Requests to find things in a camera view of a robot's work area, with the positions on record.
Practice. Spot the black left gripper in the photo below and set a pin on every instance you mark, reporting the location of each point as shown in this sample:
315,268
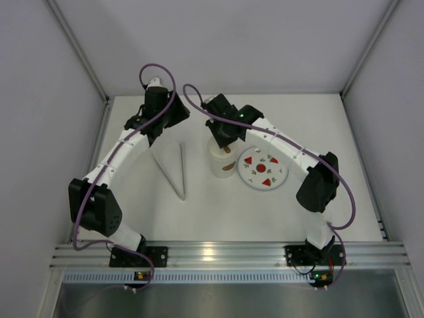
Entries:
154,131

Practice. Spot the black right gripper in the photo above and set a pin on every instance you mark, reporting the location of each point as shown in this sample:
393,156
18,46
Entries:
224,136

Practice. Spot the white round container lid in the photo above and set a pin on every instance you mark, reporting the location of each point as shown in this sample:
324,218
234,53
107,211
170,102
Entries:
221,154

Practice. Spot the white cylindrical lunch container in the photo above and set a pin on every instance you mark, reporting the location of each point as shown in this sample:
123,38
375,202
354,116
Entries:
222,167

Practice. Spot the metal tongs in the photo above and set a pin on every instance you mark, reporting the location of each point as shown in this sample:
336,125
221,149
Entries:
169,156

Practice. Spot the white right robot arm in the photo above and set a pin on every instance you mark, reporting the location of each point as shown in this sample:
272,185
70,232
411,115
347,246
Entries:
318,174

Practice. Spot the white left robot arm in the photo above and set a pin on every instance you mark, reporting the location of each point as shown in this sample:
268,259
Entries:
93,205

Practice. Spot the white patterned plate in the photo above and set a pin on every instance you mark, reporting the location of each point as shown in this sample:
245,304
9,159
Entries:
260,170

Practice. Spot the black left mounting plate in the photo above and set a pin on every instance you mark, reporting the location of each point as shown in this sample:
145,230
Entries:
158,255

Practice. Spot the black mounting plate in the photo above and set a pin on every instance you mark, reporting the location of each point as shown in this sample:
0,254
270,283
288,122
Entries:
158,255
307,255

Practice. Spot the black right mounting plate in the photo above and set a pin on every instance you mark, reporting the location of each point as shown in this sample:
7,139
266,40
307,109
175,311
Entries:
307,255

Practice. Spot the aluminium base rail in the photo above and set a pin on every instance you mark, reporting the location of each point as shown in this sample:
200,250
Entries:
235,255

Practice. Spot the slotted cable duct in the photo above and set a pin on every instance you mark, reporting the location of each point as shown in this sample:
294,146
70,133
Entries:
187,277

